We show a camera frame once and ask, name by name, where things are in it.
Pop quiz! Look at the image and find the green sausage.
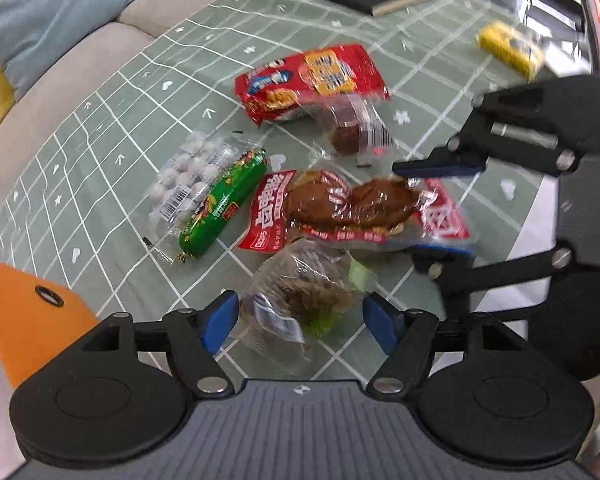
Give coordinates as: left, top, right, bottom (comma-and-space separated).
179, 147, 268, 259

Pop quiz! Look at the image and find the beige sofa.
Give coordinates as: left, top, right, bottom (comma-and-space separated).
0, 0, 473, 221

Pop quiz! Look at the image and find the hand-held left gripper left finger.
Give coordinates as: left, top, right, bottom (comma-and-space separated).
72, 291, 240, 398

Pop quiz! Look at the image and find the green checked tablecloth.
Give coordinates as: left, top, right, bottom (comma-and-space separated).
0, 0, 596, 381

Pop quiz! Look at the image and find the red snack packet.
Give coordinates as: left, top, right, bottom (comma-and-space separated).
235, 44, 391, 128

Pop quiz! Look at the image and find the clear packet of brown snack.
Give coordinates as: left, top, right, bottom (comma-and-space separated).
239, 239, 377, 361

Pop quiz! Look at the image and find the red chicken leg packet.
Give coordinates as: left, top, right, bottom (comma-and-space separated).
238, 169, 473, 253

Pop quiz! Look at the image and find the clear packet of white balls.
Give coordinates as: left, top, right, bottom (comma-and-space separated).
147, 130, 256, 261

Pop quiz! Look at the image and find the orange cardboard box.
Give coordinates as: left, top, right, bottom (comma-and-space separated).
0, 252, 101, 388

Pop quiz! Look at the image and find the light blue pillow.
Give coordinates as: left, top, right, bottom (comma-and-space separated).
0, 0, 143, 96

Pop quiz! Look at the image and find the brown egg packet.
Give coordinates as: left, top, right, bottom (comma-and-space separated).
319, 94, 397, 157

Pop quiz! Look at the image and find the small yellow box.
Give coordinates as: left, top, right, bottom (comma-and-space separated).
477, 21, 546, 80

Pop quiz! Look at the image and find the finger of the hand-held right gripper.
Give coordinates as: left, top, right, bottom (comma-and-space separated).
392, 110, 578, 180
412, 247, 576, 320

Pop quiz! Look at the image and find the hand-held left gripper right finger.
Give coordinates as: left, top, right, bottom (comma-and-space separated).
362, 292, 531, 397

